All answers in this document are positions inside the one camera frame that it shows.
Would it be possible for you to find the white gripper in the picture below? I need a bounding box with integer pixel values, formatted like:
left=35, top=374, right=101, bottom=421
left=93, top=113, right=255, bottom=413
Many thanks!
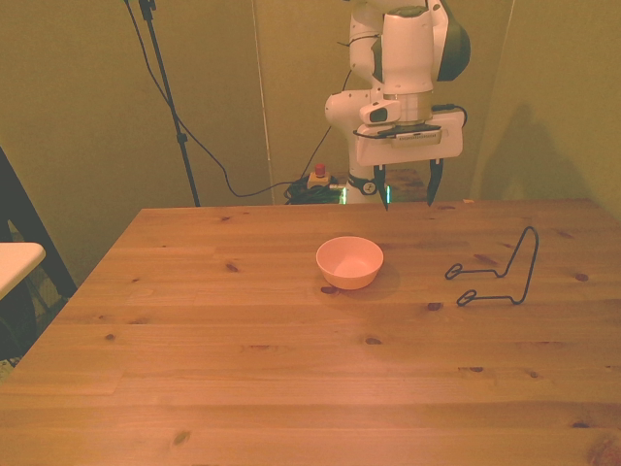
left=355, top=110, right=465, bottom=213

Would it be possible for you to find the pink plastic bowl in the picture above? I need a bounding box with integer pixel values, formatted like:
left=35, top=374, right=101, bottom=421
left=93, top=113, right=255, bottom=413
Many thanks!
left=315, top=235, right=385, bottom=291

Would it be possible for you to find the red emergency stop button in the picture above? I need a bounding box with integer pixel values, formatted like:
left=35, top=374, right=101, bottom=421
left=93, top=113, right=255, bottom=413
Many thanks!
left=308, top=163, right=340, bottom=191

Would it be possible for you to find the white board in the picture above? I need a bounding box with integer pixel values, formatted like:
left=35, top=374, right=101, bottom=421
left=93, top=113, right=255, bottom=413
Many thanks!
left=0, top=242, right=47, bottom=301

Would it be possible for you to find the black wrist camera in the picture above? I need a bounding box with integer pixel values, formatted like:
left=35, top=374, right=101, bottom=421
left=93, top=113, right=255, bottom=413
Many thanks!
left=356, top=123, right=443, bottom=146

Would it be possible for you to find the green coiled cable bundle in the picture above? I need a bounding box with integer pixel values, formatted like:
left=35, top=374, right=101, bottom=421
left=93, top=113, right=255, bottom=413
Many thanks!
left=283, top=182, right=346, bottom=206

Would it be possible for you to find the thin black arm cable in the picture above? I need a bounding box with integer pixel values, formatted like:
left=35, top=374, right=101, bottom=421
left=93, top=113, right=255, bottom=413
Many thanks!
left=308, top=28, right=384, bottom=182

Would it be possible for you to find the black wire dish rack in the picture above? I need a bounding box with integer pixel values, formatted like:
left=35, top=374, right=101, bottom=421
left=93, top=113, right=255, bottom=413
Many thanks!
left=444, top=225, right=540, bottom=308

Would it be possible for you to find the black camera cable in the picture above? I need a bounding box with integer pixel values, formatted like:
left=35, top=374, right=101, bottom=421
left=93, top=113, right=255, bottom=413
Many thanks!
left=123, top=0, right=295, bottom=199

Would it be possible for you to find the black camera stand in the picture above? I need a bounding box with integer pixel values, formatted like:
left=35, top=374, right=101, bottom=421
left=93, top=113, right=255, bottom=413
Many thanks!
left=138, top=0, right=202, bottom=208

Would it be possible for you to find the black metal frame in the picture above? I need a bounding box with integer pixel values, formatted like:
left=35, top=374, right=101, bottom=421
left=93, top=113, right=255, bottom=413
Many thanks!
left=0, top=145, right=79, bottom=360

